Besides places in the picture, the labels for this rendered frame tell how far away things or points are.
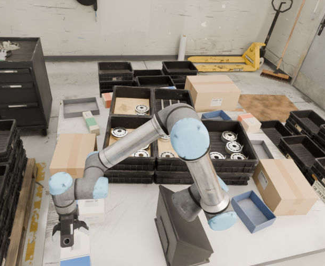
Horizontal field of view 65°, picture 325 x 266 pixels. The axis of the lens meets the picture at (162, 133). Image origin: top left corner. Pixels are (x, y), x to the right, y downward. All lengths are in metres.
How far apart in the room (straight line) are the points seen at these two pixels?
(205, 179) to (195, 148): 0.17
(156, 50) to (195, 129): 4.16
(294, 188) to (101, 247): 1.08
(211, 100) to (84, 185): 1.54
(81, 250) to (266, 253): 0.89
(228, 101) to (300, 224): 1.13
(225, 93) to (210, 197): 1.39
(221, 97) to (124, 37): 2.80
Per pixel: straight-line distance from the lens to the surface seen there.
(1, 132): 2.48
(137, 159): 1.41
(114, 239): 1.39
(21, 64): 2.65
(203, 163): 0.87
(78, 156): 1.54
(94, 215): 1.38
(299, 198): 1.59
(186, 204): 1.20
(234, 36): 5.34
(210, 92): 2.18
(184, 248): 1.16
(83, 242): 1.30
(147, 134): 0.93
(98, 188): 0.92
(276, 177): 1.64
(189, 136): 0.77
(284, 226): 1.65
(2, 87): 2.81
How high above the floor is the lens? 1.92
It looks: 39 degrees down
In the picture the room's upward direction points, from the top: 7 degrees clockwise
